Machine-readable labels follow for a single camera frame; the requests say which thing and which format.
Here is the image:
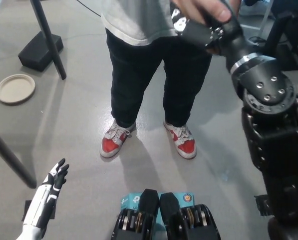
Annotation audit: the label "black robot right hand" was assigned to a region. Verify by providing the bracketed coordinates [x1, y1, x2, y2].
[170, 0, 251, 57]

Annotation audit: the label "thick black table leg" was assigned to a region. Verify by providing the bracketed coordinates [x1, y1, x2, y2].
[0, 122, 37, 189]

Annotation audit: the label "red white sneaker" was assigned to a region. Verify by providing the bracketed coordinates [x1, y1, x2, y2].
[163, 120, 197, 160]
[100, 119, 137, 159]

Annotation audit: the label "grey sneaker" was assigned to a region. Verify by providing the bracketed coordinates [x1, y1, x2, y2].
[240, 2, 274, 19]

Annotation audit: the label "black floor tape patch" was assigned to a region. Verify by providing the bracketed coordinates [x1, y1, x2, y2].
[21, 199, 56, 222]

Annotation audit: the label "beige paper plate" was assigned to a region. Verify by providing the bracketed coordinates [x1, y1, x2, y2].
[0, 73, 36, 105]

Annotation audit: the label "black monitor stand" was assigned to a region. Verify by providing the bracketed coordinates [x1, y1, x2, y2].
[263, 12, 298, 72]

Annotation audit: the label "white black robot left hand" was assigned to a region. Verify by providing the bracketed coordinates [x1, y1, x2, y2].
[21, 158, 70, 230]

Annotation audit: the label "thin black cable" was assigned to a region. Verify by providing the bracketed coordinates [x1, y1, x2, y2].
[76, 0, 102, 17]

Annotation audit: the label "red white right sneaker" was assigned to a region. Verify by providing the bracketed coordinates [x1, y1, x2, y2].
[100, 119, 137, 159]

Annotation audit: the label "black box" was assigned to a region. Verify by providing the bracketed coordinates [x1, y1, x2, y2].
[18, 31, 64, 73]

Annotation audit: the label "black person trousers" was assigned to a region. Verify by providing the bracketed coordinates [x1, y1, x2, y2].
[105, 28, 213, 128]

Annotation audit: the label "red white left sneaker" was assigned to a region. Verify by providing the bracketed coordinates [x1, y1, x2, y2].
[163, 120, 197, 160]

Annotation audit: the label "white desk frame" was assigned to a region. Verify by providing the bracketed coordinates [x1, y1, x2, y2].
[238, 0, 274, 38]

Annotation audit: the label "grey person shirt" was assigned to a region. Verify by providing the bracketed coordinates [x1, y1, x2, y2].
[100, 0, 179, 46]

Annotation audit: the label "teal router carton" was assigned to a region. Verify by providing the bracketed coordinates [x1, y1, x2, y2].
[120, 191, 196, 230]

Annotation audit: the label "thin black slanted pole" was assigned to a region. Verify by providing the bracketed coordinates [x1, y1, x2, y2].
[29, 0, 67, 81]

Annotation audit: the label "person right hand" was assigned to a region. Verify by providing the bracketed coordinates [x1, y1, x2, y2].
[172, 0, 233, 25]

